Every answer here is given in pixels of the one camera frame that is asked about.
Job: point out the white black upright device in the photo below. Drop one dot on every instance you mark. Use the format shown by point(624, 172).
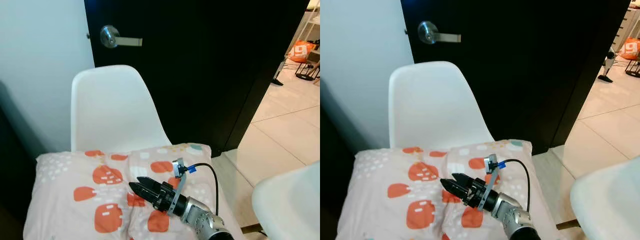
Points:
point(607, 62)
point(279, 70)

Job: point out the orange bag with white print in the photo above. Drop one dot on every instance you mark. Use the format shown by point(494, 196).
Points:
point(301, 51)
point(630, 48)

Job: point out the pink pillow with orange patches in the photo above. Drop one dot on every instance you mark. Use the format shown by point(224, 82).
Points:
point(80, 200)
point(390, 200)

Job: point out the white shelf unit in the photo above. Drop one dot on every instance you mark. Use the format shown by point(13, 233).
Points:
point(631, 22)
point(312, 22)

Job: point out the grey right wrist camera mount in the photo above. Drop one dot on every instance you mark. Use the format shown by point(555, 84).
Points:
point(179, 187)
point(492, 180)

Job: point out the white plastic chair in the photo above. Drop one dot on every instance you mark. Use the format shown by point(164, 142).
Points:
point(610, 200)
point(435, 102)
point(290, 205)
point(115, 105)

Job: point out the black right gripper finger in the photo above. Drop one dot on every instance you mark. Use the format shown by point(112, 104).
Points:
point(151, 184)
point(465, 182)
point(144, 192)
point(456, 190)

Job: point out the black door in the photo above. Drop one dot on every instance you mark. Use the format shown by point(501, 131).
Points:
point(200, 60)
point(520, 60)

